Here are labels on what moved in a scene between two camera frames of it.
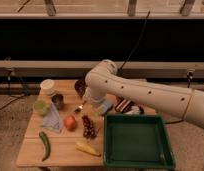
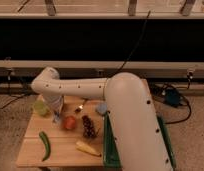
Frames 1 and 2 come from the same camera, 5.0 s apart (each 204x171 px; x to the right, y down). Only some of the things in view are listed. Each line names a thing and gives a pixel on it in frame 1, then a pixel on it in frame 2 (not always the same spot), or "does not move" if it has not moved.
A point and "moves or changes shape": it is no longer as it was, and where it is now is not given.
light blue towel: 51,119 moves or changes shape
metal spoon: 78,110 does not move
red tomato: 70,123 does not move
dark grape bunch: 89,129 does not move
